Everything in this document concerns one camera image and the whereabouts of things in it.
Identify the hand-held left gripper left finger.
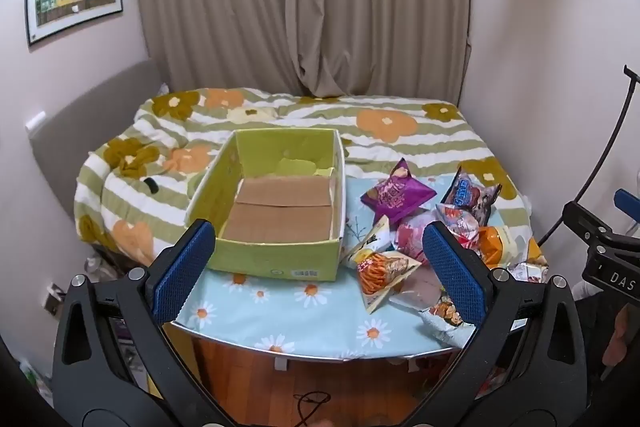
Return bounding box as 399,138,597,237
52,219,236,427

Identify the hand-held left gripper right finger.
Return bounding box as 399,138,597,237
405,222,588,427

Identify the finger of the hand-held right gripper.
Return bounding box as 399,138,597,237
615,189,640,224

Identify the orange snack packet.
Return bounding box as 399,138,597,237
477,225,543,269

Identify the pink snack packet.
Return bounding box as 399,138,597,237
392,212,441,265

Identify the fries picture snack packet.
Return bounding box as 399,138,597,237
356,251,422,314

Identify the green cardboard box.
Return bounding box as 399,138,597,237
184,128,347,282

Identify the white and green snack packet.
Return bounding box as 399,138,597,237
346,215,391,265

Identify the purple snack packet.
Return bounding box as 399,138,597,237
360,158,435,225

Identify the person's right hand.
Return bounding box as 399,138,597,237
602,304,640,369

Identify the brown square packet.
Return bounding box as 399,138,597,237
389,267,446,310

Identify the silver snack packet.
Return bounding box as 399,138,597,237
417,294,476,350

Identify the red and white snack packet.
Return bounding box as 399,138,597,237
436,203,493,253

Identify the black curved rod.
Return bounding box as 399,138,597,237
535,66,640,248

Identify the white crinkled snack packet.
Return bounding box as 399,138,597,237
505,257,550,284

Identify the dark blue snack packet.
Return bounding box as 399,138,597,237
441,164,502,220

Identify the light blue daisy tablecloth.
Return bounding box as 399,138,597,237
165,177,551,363

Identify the striped floral blanket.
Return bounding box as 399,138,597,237
74,87,532,258

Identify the grey padded headboard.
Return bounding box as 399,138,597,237
31,59,166,212

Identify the black floor cable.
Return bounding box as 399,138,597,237
292,389,333,427

